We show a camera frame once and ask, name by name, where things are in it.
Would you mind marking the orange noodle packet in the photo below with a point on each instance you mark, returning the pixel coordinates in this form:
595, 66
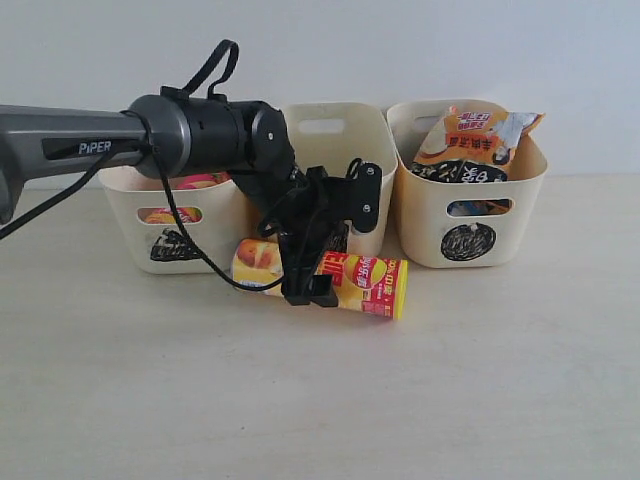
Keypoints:
472, 146

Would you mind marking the right cream plastic bin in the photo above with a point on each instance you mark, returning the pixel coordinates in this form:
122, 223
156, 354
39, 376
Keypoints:
431, 237

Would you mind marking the blue noodle packet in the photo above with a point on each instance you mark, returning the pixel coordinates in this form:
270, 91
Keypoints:
472, 208

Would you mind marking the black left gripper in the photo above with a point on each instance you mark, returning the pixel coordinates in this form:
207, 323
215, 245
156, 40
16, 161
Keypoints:
305, 212

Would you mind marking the cream plastic bin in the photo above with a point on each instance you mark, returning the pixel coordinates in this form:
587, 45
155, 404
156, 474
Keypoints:
431, 237
332, 135
161, 249

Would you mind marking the left cream plastic bin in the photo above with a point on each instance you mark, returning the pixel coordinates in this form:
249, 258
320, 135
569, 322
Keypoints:
161, 249

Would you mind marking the middle cream plastic bin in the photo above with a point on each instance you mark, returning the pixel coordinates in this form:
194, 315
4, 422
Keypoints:
332, 135

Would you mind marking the pink chips can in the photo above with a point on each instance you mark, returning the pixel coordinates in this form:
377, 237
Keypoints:
189, 214

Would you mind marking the yellow chips can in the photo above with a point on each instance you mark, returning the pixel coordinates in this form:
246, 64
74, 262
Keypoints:
370, 285

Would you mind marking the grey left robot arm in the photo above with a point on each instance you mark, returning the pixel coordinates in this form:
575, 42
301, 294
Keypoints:
168, 136

